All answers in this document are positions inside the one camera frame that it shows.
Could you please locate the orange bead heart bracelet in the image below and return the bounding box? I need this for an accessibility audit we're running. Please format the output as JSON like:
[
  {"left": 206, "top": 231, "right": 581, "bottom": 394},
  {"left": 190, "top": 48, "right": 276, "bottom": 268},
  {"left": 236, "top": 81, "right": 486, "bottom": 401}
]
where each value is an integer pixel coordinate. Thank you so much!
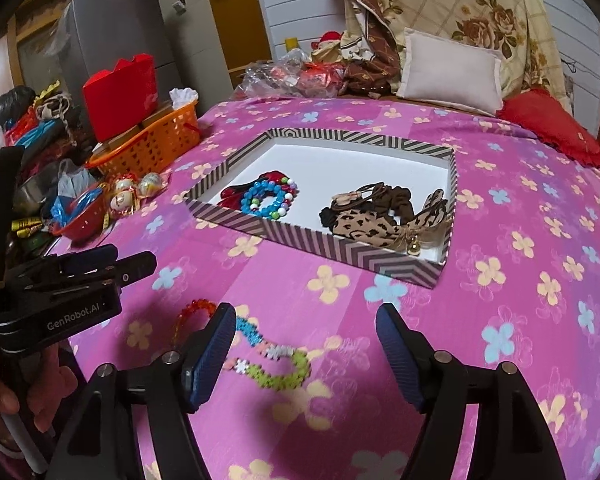
[{"left": 172, "top": 298, "right": 219, "bottom": 346}]

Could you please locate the flower bead multicolour bracelet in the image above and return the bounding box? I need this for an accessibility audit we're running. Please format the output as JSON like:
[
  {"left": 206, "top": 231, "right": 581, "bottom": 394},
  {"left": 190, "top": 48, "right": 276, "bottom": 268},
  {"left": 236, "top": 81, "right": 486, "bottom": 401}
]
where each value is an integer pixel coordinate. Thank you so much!
[{"left": 222, "top": 316, "right": 314, "bottom": 392}]

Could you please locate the blue beaded bracelet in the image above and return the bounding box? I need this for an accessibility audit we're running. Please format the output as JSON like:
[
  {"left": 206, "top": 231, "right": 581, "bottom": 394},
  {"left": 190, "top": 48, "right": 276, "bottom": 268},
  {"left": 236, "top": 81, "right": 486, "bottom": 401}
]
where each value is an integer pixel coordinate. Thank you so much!
[{"left": 239, "top": 176, "right": 300, "bottom": 221}]

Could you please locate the leopard print bow hair tie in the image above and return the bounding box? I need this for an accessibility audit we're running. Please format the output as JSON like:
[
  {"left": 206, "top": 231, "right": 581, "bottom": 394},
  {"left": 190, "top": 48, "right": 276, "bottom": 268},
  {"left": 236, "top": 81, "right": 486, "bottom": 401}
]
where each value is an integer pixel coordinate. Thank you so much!
[{"left": 319, "top": 187, "right": 451, "bottom": 257}]

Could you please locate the brown scrunchie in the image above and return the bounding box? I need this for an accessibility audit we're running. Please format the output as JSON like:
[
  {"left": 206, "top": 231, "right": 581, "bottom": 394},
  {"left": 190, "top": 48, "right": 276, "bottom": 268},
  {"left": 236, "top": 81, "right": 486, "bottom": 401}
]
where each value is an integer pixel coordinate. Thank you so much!
[{"left": 360, "top": 182, "right": 415, "bottom": 226}]

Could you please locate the person's left hand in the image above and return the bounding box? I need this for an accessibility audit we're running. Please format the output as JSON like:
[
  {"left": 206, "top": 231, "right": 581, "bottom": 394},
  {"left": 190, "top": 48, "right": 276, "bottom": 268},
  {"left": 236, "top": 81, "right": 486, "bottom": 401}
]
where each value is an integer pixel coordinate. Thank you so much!
[{"left": 0, "top": 344, "right": 78, "bottom": 444}]

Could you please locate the red plastic bowl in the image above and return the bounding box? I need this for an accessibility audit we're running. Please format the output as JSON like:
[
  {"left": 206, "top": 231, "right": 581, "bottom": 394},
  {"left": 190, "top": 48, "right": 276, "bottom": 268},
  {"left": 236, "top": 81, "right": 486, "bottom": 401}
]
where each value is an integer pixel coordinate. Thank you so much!
[{"left": 50, "top": 183, "right": 107, "bottom": 243}]

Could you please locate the foil wrapped ornament doll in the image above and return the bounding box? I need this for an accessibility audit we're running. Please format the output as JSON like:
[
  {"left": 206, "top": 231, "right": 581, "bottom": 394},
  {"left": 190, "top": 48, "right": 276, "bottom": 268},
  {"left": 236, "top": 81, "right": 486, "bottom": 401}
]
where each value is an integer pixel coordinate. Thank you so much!
[{"left": 108, "top": 172, "right": 140, "bottom": 219}]

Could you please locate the silver foil ornament ball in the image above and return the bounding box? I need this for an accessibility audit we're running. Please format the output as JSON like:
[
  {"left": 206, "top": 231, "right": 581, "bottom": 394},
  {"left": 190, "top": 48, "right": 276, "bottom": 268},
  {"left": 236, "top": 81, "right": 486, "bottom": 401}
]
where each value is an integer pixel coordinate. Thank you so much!
[{"left": 137, "top": 172, "right": 166, "bottom": 200}]

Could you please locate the orange plastic basket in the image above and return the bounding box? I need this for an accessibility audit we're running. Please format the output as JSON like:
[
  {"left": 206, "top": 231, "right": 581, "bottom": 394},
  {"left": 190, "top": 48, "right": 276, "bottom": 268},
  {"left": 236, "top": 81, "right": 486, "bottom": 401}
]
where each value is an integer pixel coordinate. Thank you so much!
[{"left": 84, "top": 101, "right": 201, "bottom": 178}]

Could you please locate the pink floral bedsheet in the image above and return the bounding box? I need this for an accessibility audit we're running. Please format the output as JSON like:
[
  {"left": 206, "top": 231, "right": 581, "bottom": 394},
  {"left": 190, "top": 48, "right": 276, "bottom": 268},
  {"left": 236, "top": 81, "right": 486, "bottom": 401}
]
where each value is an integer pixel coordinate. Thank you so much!
[{"left": 47, "top": 96, "right": 600, "bottom": 480}]

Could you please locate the red gift bag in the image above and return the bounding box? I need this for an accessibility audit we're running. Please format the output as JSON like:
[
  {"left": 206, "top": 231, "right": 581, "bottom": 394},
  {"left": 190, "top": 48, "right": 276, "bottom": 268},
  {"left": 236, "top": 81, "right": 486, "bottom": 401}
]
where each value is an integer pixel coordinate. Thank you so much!
[{"left": 82, "top": 53, "right": 159, "bottom": 142}]

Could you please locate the white tissue paper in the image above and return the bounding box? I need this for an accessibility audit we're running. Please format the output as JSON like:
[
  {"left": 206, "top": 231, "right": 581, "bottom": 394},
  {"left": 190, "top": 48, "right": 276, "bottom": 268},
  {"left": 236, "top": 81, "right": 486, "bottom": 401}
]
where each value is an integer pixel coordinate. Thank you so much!
[{"left": 169, "top": 87, "right": 199, "bottom": 110}]

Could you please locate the grey refrigerator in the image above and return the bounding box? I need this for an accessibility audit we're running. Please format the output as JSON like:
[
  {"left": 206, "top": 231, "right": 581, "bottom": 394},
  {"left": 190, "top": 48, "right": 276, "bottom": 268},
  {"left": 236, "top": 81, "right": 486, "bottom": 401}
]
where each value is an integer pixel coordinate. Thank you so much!
[{"left": 57, "top": 0, "right": 182, "bottom": 112}]

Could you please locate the clear plastic bag of items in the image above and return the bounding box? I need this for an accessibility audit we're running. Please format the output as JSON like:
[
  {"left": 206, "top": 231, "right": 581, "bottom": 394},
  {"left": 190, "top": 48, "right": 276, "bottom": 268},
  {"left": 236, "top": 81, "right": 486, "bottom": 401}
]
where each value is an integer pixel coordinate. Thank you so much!
[{"left": 232, "top": 48, "right": 344, "bottom": 100}]

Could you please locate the striped shallow cardboard box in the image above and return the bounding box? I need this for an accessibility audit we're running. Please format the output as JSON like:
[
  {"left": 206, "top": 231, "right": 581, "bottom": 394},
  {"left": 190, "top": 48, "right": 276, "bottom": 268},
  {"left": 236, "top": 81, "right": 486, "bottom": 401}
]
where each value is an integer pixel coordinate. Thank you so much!
[{"left": 185, "top": 128, "right": 457, "bottom": 289}]

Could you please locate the santa plush toy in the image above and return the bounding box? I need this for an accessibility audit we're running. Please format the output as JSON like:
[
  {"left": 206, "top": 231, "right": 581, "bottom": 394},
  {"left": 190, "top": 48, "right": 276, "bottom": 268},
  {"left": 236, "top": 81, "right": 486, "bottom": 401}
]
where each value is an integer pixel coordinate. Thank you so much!
[{"left": 311, "top": 30, "right": 342, "bottom": 64}]

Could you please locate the red cushion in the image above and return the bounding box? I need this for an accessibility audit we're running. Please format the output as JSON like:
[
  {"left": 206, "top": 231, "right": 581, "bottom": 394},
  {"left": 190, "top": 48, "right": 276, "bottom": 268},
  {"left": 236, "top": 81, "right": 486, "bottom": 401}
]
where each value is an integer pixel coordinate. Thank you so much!
[{"left": 496, "top": 88, "right": 600, "bottom": 168}]

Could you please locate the small white pillow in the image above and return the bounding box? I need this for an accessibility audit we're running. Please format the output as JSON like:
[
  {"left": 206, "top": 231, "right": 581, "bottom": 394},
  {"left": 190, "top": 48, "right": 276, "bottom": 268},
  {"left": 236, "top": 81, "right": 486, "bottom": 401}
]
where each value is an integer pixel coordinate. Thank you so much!
[{"left": 396, "top": 28, "right": 503, "bottom": 116}]

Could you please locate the floral beige quilt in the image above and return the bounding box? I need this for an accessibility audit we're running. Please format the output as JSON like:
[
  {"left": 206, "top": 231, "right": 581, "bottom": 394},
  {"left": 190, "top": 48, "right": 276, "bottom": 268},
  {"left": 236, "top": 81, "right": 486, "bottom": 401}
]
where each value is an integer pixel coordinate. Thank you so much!
[{"left": 340, "top": 0, "right": 570, "bottom": 106}]

